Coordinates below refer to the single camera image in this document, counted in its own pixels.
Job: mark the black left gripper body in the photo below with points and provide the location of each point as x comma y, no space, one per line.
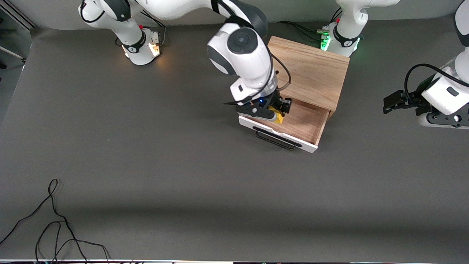
415,99

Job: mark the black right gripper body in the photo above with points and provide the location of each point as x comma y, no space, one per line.
277,100

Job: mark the yellow cube block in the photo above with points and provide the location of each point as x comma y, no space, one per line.
279,118

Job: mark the wooden drawer with white front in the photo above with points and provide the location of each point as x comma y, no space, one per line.
300,124

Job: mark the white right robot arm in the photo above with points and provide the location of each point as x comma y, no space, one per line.
242,55

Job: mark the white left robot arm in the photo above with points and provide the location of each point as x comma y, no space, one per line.
445,97

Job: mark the wooden drawer cabinet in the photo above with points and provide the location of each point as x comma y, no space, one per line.
311,69

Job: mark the light grey backdrop cloth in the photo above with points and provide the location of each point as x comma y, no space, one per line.
300,11

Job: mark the white frame bar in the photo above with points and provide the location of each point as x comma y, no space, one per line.
11,53

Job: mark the aluminium frame rail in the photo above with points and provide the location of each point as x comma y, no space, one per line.
20,14

